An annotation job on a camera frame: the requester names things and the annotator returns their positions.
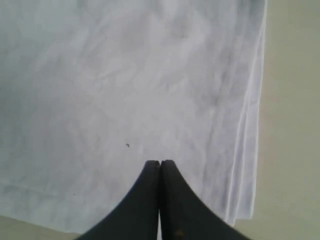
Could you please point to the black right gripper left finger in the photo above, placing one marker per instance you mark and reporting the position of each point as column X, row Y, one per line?
column 136, row 216

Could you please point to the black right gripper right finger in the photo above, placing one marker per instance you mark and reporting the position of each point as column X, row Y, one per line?
column 183, row 216

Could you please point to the white t-shirt red patch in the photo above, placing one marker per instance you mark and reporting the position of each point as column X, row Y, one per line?
column 91, row 89

